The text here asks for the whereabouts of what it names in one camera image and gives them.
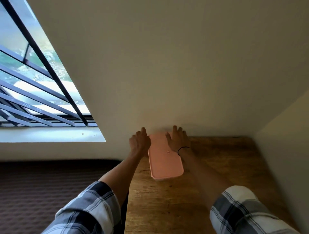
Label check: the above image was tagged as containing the person's plaid sleeve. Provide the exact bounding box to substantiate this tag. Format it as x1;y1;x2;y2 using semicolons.
209;185;300;234
42;181;122;234

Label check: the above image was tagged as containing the person's right forearm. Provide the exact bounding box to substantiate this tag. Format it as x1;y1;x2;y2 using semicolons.
178;148;240;210

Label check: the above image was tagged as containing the person's right hand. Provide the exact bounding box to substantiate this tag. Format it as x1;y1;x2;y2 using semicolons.
165;125;191;155

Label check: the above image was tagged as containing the pink rectangular lidded box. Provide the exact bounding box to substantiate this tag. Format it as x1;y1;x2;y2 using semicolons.
147;132;184;181

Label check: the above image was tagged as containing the person's left plaid sleeve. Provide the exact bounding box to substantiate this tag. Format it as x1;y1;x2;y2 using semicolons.
42;181;122;234

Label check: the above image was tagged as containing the person's right plaid sleeve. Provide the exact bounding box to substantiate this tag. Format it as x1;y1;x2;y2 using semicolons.
209;185;300;234

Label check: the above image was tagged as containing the person's left hand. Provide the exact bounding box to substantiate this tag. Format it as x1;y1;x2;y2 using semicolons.
129;127;152;158

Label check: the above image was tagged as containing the white window sill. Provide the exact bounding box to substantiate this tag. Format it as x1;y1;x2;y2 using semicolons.
0;127;107;143

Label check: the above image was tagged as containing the person's left forearm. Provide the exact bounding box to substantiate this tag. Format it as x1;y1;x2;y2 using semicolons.
98;154;146;208

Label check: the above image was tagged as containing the black metal window grille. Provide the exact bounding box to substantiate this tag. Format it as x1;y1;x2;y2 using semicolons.
0;0;98;127

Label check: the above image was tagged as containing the brown patterned mattress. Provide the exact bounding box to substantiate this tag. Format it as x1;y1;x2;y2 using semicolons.
0;159;129;234

